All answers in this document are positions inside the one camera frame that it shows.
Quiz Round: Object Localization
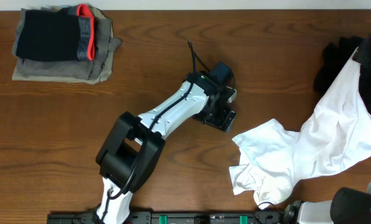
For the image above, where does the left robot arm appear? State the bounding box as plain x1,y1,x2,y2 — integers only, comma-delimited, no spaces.
94,62,237,223

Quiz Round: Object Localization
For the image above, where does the folded grey garment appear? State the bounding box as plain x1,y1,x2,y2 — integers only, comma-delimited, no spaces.
11,4,123,82

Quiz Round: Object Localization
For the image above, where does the folded black garment red band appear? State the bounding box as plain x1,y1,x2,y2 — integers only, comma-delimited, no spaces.
15,4,96,62

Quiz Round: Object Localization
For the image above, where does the white t-shirt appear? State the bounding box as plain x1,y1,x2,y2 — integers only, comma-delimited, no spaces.
229,58,371,208

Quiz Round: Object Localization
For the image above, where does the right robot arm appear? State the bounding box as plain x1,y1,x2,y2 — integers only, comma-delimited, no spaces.
279,33,371,224

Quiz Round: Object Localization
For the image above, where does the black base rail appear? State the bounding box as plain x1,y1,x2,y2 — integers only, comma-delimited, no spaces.
47,211,283,224

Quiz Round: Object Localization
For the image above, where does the crumpled black garment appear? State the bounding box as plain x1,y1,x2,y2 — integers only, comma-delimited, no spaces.
314,36,371,115

